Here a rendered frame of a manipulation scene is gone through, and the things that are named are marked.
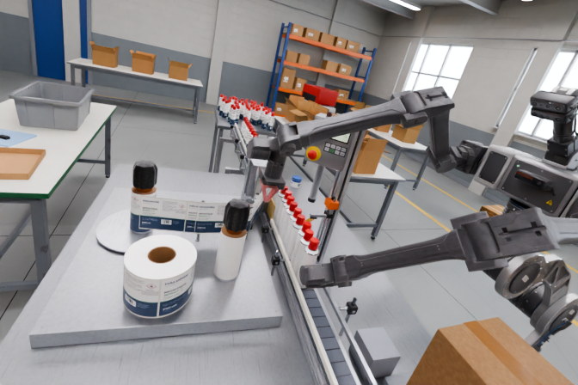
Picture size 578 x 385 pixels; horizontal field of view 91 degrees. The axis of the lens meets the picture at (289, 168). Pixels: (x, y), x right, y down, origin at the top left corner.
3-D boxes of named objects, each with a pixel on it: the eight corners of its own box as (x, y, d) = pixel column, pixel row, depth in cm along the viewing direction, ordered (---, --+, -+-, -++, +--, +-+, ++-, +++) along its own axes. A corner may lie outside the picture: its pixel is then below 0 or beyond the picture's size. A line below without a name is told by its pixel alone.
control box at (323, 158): (309, 154, 126) (320, 112, 119) (346, 166, 122) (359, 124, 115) (303, 160, 117) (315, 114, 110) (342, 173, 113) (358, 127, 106)
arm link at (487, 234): (556, 257, 46) (527, 198, 50) (474, 269, 56) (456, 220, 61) (642, 250, 66) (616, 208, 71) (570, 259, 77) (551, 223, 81)
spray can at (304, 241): (289, 269, 115) (302, 226, 108) (302, 270, 116) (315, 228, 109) (291, 278, 110) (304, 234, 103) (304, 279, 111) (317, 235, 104)
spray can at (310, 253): (292, 280, 109) (305, 235, 102) (304, 278, 112) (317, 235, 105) (298, 290, 105) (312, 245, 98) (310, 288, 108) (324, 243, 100)
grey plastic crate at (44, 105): (39, 106, 244) (37, 80, 236) (95, 113, 262) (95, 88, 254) (10, 127, 194) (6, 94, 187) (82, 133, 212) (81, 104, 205)
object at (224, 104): (217, 110, 352) (219, 93, 345) (261, 117, 371) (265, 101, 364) (219, 119, 312) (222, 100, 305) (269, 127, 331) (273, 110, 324)
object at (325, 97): (291, 131, 712) (302, 82, 669) (310, 133, 745) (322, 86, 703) (306, 142, 659) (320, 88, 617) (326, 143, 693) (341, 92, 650)
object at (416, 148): (326, 145, 670) (335, 113, 643) (353, 149, 702) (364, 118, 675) (384, 189, 483) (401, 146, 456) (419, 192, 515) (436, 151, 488)
